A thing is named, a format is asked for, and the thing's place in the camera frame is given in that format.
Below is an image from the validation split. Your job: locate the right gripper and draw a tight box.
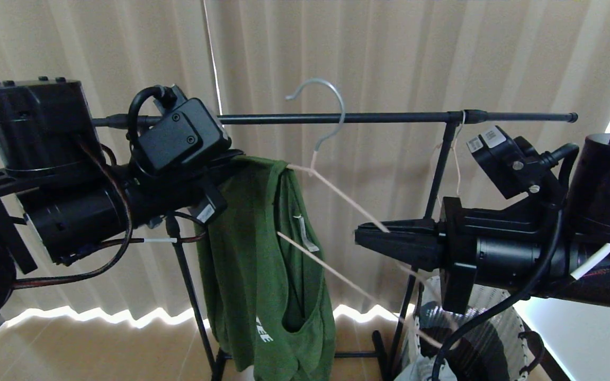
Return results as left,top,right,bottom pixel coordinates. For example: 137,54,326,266
355,196,610,314

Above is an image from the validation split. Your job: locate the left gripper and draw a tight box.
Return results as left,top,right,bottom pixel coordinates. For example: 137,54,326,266
24,153,243,266

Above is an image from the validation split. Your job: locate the pink clothes hanger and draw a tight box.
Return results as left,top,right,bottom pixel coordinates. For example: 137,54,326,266
430,119,465,199
276,78,462,353

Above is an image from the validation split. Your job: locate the green long-sleeved shirt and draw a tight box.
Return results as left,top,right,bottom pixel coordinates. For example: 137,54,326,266
195,155,337,381

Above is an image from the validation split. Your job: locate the black clothes rack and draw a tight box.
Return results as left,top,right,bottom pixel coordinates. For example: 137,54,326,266
92,109,579,381

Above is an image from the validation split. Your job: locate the white laundry basket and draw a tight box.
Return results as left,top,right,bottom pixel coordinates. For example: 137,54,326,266
395,273,547,381

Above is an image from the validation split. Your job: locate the pale grey garment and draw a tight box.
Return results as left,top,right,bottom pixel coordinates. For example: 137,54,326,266
395,357,456,381

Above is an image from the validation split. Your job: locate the beige curtain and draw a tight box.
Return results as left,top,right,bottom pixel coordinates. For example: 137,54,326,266
0,0,610,332

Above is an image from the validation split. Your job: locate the black cable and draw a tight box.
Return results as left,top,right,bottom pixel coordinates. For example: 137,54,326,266
126,85,178,155
430,143,579,381

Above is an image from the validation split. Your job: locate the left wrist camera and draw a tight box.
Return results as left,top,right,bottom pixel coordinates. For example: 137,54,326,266
134,85,232,177

